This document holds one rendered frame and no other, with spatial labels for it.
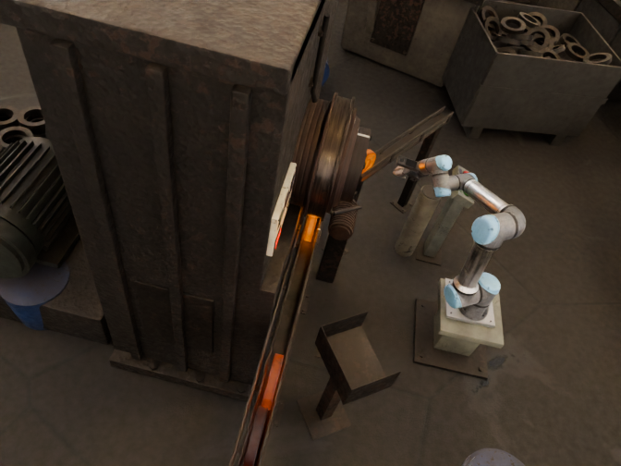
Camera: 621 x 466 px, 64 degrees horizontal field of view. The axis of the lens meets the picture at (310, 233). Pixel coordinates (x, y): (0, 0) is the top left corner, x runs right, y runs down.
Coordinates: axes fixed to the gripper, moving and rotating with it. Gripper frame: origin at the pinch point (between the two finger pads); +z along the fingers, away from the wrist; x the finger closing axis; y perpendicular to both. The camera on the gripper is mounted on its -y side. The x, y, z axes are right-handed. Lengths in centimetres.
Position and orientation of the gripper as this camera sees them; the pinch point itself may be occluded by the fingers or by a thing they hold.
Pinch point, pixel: (394, 171)
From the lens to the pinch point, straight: 266.7
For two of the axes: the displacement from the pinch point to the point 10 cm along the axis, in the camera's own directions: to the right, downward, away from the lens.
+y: 7.8, 4.4, 4.5
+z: -5.2, 0.4, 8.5
